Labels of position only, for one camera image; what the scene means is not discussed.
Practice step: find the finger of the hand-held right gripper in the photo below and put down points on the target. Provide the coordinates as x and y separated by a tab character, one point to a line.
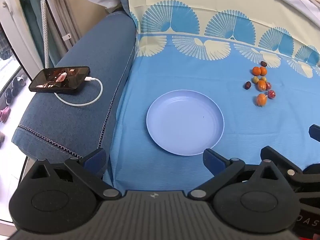
282	158
315	131

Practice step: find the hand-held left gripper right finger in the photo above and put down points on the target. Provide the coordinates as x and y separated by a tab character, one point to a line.
215	161

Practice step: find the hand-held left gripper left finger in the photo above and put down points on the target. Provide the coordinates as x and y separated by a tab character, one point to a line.
95	160

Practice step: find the light blue plate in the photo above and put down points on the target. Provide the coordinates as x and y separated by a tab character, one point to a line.
185	122

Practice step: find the red plastic-wrapped fruit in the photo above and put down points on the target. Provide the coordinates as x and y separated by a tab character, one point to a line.
271	94
268	86

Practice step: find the small orange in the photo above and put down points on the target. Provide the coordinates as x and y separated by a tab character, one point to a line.
263	71
261	100
256	70
261	85

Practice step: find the small yellow-green fruit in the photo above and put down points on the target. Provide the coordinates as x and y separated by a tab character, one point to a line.
255	80
263	78

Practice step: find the dark red date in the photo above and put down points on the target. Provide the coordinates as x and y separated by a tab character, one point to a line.
247	85
263	63

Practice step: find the black smartphone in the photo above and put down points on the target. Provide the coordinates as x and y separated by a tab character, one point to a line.
60	78

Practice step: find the blue fan-print sheet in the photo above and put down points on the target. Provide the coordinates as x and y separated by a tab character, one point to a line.
162	80

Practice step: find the pink slipper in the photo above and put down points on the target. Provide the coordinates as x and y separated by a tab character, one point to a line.
3	113

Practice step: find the blue denim sofa armrest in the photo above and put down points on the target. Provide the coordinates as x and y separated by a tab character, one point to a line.
82	55

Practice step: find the dark shoe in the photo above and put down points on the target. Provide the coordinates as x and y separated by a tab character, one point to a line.
9	96

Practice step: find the grey shoe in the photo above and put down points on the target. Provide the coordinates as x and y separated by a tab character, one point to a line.
18	82

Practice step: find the white clip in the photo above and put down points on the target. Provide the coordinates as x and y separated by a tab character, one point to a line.
66	37

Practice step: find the patterned white pole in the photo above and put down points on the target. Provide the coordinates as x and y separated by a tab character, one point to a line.
45	35

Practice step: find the teal curtain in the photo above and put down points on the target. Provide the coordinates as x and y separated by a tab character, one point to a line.
32	30

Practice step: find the dark hanging cloth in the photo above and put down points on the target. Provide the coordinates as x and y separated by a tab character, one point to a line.
3	43

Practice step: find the beige curtain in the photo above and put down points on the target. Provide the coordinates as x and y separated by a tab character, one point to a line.
62	10

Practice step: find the white door frame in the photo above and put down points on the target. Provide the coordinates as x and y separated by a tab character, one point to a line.
15	30

